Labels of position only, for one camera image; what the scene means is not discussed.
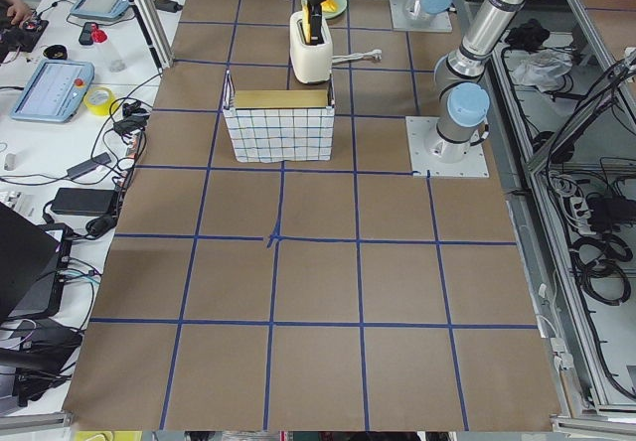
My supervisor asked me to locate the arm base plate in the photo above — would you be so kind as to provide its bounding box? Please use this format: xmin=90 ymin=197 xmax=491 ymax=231
xmin=390 ymin=0 xmax=452 ymax=33
xmin=405 ymin=116 xmax=489 ymax=179

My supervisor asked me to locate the person hand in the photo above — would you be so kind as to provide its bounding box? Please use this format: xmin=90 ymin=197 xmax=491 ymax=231
xmin=1 ymin=0 xmax=33 ymax=25

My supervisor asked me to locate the aluminium frame post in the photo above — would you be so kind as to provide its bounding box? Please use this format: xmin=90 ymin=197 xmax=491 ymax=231
xmin=128 ymin=0 xmax=174 ymax=71

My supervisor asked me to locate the clear bottle red cap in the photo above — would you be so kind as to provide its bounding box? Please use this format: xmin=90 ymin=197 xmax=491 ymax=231
xmin=90 ymin=24 xmax=126 ymax=73

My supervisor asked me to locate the white toaster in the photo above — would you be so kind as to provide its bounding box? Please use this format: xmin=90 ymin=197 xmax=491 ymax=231
xmin=289 ymin=11 xmax=333 ymax=84

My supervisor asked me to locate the wire basket with checked liner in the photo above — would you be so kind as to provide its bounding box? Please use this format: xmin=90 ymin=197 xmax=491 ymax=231
xmin=223 ymin=73 xmax=335 ymax=163

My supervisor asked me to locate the wooden board in basket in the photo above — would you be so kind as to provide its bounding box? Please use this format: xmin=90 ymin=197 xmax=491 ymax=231
xmin=234 ymin=89 xmax=331 ymax=109

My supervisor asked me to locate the black power adapter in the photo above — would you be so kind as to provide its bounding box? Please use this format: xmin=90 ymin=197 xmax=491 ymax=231
xmin=51 ymin=188 xmax=117 ymax=217

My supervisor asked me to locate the black cable bundle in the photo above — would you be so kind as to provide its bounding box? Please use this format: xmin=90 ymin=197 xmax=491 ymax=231
xmin=565 ymin=231 xmax=633 ymax=308

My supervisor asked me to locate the black monitor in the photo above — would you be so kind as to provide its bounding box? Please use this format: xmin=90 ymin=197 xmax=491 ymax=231
xmin=1 ymin=205 xmax=72 ymax=322

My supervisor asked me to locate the teach pendant tablet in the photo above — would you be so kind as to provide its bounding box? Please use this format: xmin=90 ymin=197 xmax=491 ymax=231
xmin=70 ymin=0 xmax=129 ymax=21
xmin=10 ymin=60 xmax=94 ymax=123

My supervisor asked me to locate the near teach pendant tablet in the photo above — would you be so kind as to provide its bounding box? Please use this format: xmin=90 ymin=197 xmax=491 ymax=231
xmin=10 ymin=60 xmax=94 ymax=123

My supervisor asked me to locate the yellow tape roll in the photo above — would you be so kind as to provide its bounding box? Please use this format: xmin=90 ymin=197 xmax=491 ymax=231
xmin=82 ymin=86 xmax=119 ymax=116

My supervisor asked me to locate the far teach pendant tablet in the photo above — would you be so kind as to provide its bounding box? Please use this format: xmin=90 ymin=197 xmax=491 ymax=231
xmin=70 ymin=0 xmax=129 ymax=21

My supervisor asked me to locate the green plate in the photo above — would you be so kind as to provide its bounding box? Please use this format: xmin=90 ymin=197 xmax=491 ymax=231
xmin=321 ymin=0 xmax=347 ymax=20

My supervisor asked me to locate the crumpled white cloth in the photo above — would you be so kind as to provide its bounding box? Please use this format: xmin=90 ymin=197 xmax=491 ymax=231
xmin=511 ymin=50 xmax=573 ymax=91

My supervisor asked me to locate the white toaster power cord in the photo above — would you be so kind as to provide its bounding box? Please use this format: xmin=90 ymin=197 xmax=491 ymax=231
xmin=331 ymin=49 xmax=384 ymax=64

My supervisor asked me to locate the black small bowl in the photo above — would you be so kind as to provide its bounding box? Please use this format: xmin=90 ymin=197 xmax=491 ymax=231
xmin=43 ymin=45 xmax=68 ymax=61

